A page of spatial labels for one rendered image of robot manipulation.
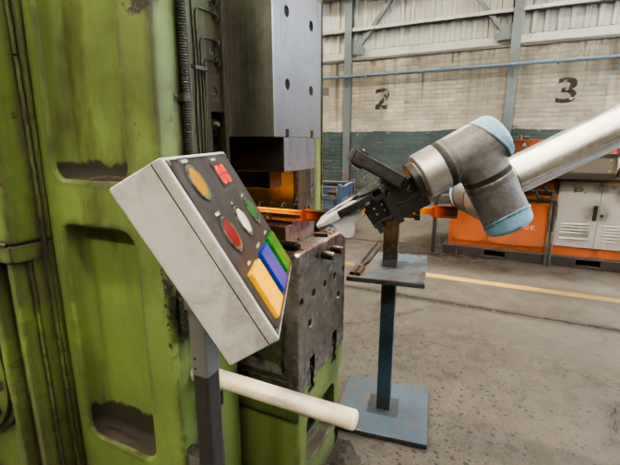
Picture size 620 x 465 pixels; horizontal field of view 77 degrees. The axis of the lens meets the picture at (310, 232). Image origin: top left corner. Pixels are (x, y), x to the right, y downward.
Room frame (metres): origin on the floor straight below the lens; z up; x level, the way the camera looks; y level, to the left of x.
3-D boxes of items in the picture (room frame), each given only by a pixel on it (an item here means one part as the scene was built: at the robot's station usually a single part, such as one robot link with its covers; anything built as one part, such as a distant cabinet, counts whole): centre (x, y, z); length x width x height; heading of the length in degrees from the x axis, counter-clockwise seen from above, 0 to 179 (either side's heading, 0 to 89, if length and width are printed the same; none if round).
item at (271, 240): (0.75, 0.07, 1.01); 0.07 x 0.05 x 0.07; 0
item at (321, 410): (0.84, 0.10, 0.62); 0.44 x 0.05 x 0.05; 65
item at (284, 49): (1.32, 0.20, 1.43); 0.42 x 0.39 x 0.40; 65
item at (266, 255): (0.65, 0.07, 1.01); 0.07 x 0.05 x 0.07; 0
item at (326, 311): (1.34, 0.20, 0.69); 0.56 x 0.38 x 0.45; 65
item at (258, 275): (0.55, 0.07, 1.01); 0.07 x 0.05 x 0.07; 0
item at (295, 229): (1.28, 0.22, 0.96); 0.42 x 0.20 x 0.09; 65
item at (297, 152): (1.28, 0.22, 1.18); 0.42 x 0.20 x 0.10; 65
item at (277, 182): (1.32, 0.24, 1.11); 0.30 x 0.07 x 0.06; 65
